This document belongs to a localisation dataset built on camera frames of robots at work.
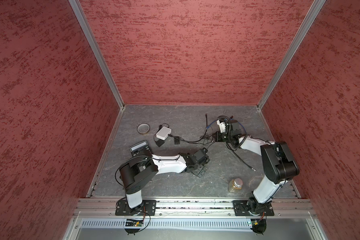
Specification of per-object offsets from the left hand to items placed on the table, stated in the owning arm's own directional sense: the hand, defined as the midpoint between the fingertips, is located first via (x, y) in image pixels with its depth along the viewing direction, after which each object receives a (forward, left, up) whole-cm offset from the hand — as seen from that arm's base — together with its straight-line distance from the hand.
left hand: (195, 167), depth 88 cm
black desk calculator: (+11, +36, +1) cm, 37 cm away
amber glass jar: (-13, -19, +10) cm, 25 cm away
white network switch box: (+23, +22, +3) cm, 32 cm away
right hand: (+19, -11, +5) cm, 22 cm away
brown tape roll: (+28, +38, 0) cm, 47 cm away
